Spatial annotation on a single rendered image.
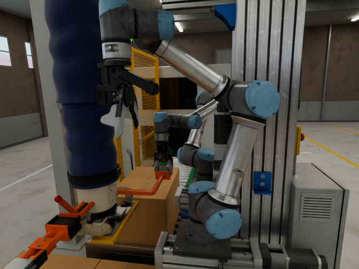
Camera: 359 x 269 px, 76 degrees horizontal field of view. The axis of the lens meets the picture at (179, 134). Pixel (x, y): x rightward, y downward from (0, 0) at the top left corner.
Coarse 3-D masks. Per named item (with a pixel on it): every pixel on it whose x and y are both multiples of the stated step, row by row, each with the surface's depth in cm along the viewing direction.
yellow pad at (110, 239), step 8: (136, 200) 126; (128, 208) 116; (128, 216) 110; (112, 224) 102; (120, 224) 104; (112, 232) 98; (120, 232) 100; (96, 240) 94; (104, 240) 94; (112, 240) 93
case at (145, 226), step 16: (128, 176) 187; (144, 176) 187; (176, 176) 191; (160, 192) 157; (144, 208) 151; (160, 208) 149; (128, 224) 155; (144, 224) 153; (160, 224) 152; (128, 240) 158; (144, 240) 156
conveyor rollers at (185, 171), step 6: (174, 162) 344; (180, 168) 324; (186, 168) 322; (180, 174) 298; (186, 174) 297; (180, 180) 279; (186, 180) 278; (180, 186) 262; (180, 210) 210; (180, 216) 200
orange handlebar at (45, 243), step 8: (160, 176) 126; (120, 192) 111; (128, 192) 110; (136, 192) 109; (144, 192) 109; (152, 192) 109; (88, 208) 96; (48, 232) 80; (40, 240) 75; (48, 240) 75; (56, 240) 76; (32, 248) 72; (40, 248) 71; (48, 248) 72; (24, 256) 69
